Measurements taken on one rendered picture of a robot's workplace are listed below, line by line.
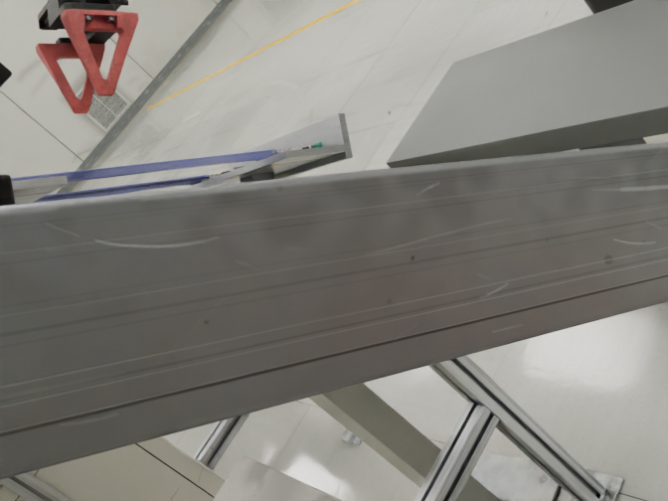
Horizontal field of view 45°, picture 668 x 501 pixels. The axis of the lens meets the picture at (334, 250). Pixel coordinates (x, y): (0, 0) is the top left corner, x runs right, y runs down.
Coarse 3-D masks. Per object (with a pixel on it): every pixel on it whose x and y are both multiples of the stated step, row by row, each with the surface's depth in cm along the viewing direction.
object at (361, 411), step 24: (360, 384) 129; (336, 408) 127; (360, 408) 128; (384, 408) 131; (360, 432) 132; (384, 432) 131; (408, 432) 134; (384, 456) 136; (408, 456) 133; (432, 456) 136; (480, 456) 158; (504, 456) 153; (480, 480) 153; (504, 480) 149; (528, 480) 145; (552, 480) 141
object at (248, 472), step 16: (240, 464) 96; (256, 464) 94; (240, 480) 94; (256, 480) 91; (272, 480) 89; (288, 480) 87; (224, 496) 94; (240, 496) 92; (256, 496) 89; (272, 496) 87; (288, 496) 85; (304, 496) 83; (320, 496) 81
